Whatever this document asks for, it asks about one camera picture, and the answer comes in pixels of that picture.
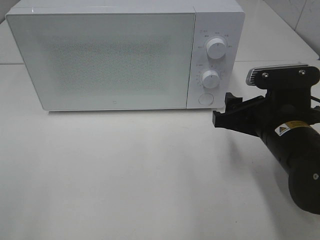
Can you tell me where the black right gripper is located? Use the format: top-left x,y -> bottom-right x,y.
212,89 -> 314,145

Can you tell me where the round white door button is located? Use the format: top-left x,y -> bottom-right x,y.
198,93 -> 214,106

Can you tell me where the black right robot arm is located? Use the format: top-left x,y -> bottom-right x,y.
212,91 -> 320,215

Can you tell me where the lower white timer knob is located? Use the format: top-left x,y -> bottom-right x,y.
201,70 -> 220,89

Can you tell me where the white microwave oven body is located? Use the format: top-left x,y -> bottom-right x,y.
5,0 -> 245,110

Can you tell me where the upper white power knob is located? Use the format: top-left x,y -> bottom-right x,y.
204,35 -> 227,60

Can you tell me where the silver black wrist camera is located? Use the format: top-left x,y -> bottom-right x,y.
245,63 -> 320,91

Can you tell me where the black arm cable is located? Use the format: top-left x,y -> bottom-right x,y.
309,90 -> 320,111

